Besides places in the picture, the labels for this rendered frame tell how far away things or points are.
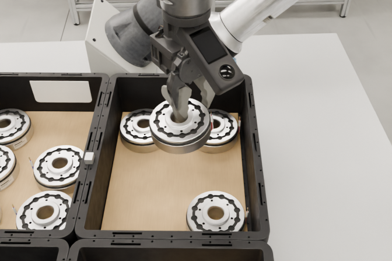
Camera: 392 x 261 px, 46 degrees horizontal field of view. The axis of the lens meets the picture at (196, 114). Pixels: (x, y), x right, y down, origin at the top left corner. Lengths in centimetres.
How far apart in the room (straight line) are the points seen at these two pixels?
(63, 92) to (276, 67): 65
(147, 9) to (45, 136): 37
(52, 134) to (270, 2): 54
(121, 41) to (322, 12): 211
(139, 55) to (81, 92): 20
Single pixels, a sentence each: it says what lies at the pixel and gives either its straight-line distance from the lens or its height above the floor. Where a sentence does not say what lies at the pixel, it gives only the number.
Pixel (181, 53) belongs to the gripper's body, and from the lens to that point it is 69.
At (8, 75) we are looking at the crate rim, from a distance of 105.
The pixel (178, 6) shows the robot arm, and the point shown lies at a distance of 64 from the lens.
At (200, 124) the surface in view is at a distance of 76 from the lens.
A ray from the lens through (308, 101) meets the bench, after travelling 129.
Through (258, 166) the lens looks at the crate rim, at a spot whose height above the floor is 93.
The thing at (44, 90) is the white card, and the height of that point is 89.
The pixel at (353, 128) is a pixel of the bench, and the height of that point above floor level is 70.
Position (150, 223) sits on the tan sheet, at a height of 83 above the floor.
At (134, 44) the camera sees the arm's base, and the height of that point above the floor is 90.
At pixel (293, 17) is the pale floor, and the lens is 300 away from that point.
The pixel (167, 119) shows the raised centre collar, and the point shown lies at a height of 101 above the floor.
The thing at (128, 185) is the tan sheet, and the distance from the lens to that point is 90.
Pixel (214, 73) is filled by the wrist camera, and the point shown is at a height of 114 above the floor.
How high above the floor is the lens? 154
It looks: 44 degrees down
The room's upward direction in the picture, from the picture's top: straight up
